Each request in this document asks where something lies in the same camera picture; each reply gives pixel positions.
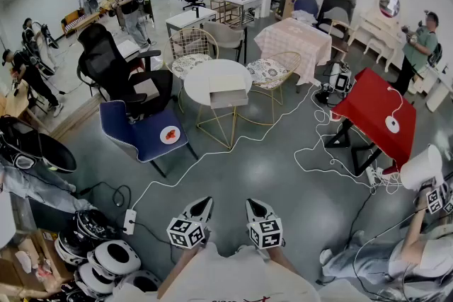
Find white flat box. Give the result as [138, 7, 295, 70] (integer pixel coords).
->
[116, 40, 141, 59]

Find gold wire chair floral cushion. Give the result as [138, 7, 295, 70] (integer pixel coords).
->
[236, 51, 302, 127]
[162, 27, 220, 114]

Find white side cabinet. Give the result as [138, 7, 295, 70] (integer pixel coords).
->
[412, 65, 453, 114]

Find white cloth pile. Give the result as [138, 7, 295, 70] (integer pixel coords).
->
[290, 9, 319, 25]

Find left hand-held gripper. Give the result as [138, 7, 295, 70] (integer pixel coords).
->
[166, 197, 214, 251]

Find red table with black legs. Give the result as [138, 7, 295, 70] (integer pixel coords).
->
[323, 66, 418, 177]

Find white kettle base cable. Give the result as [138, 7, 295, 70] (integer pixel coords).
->
[386, 86, 405, 119]

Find white device with black screen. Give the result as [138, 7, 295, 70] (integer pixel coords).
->
[320, 59, 355, 107]

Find white round table gold legs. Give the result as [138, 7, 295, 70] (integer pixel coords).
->
[183, 59, 253, 150]

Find open cardboard box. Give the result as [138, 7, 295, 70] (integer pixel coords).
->
[0, 228, 74, 302]

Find pile of white black headsets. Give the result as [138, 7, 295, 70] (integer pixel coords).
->
[55, 208, 164, 302]

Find white dressing table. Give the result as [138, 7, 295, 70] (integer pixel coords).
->
[348, 8, 407, 74]

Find beige flat box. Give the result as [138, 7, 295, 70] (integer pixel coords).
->
[130, 72, 161, 100]

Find white desk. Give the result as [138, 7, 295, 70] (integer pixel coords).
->
[165, 6, 217, 37]

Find cardboard box with blue mark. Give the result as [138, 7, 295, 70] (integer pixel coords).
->
[281, 0, 302, 21]

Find person's white shirt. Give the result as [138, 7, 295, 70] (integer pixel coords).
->
[113, 242, 372, 302]

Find pink checked cloth table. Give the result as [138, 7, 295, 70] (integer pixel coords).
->
[253, 17, 333, 86]

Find white electric kettle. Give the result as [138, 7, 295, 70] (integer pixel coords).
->
[400, 144, 445, 192]

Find striped cushion bench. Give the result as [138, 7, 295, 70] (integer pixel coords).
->
[60, 8, 103, 39]

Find round mirror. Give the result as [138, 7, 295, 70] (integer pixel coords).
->
[378, 0, 401, 18]

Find grey upholstered chair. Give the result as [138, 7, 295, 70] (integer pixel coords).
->
[202, 21, 248, 64]

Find grey chair wooden arms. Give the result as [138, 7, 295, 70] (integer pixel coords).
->
[316, 6, 352, 54]

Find blue padded chair white trim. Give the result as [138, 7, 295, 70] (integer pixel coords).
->
[98, 100, 199, 178]

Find person's left forearm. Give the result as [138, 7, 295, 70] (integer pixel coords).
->
[156, 244, 202, 300]

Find black mesh headrest office chair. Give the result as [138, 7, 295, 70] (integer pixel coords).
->
[76, 23, 174, 117]

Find black cable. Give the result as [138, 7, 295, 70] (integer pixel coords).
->
[131, 221, 178, 248]

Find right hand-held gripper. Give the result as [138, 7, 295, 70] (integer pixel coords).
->
[246, 198, 286, 251]

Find white plate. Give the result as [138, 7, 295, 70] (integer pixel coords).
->
[159, 125, 182, 145]

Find wooden table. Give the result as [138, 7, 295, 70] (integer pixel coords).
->
[0, 79, 43, 128]

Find blue round-back chair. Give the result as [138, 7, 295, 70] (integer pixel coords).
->
[293, 0, 319, 17]

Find white power strip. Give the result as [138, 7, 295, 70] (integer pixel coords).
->
[122, 209, 137, 236]
[366, 165, 385, 185]

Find wooden frame rack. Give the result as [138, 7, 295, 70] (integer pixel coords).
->
[210, 0, 246, 26]

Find person's right forearm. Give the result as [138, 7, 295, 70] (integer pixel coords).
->
[263, 245, 305, 275]

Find white kettle base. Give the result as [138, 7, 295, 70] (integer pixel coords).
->
[384, 115, 401, 134]

